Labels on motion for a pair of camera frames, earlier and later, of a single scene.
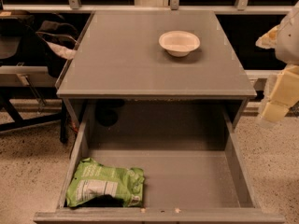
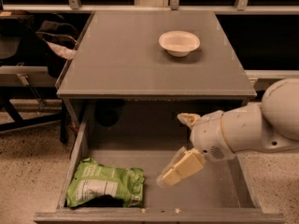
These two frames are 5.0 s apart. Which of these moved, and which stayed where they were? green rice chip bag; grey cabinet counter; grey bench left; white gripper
Moved: white gripper
Stayed: green rice chip bag; grey cabinet counter; grey bench left
